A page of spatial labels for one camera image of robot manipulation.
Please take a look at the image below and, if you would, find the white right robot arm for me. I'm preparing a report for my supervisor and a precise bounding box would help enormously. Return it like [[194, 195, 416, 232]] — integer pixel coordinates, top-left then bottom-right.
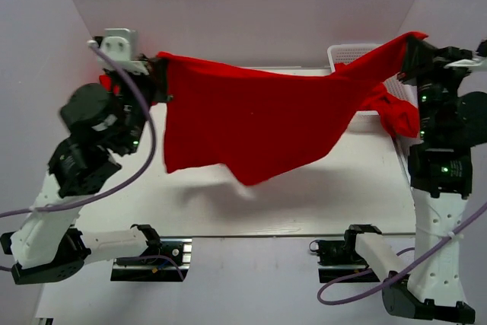
[[343, 36, 486, 324]]

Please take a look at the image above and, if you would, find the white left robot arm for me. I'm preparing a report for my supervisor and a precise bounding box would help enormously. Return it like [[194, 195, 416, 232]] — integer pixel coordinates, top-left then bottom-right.
[[1, 56, 171, 285]]

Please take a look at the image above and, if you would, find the red t shirt in basket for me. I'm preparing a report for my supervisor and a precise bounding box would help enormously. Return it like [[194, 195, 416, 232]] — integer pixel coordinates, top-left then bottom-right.
[[360, 83, 419, 138]]

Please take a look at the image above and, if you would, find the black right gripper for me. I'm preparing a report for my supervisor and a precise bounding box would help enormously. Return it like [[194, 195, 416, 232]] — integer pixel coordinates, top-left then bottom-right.
[[397, 34, 481, 142]]

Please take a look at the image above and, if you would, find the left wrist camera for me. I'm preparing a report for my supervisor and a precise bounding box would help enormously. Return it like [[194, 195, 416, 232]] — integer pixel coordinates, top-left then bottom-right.
[[88, 28, 149, 75]]

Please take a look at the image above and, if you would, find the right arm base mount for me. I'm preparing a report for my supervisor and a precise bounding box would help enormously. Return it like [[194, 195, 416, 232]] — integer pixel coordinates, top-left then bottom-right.
[[309, 240, 379, 284]]

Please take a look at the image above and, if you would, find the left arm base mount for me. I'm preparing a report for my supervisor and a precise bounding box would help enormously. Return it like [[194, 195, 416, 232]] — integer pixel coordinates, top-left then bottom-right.
[[110, 238, 193, 282]]

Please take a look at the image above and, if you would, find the white plastic laundry basket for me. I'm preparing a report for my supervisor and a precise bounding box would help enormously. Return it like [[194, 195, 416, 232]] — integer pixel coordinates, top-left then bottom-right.
[[326, 42, 418, 135]]

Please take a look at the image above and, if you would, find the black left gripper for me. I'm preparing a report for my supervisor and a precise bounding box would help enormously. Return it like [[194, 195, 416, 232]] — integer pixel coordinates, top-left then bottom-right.
[[106, 53, 174, 154]]

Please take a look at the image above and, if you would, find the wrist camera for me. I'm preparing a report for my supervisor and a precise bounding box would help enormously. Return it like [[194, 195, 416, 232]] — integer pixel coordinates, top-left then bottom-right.
[[445, 39, 487, 72], [88, 28, 149, 75]]

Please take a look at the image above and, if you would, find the red t shirt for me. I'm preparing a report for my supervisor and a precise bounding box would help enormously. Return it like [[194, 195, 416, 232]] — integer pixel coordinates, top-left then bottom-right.
[[98, 75, 113, 92], [360, 83, 419, 138], [162, 34, 408, 186]]

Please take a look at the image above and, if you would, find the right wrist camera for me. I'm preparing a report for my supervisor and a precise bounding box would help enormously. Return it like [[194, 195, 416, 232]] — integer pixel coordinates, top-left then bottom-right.
[[445, 39, 487, 72]]

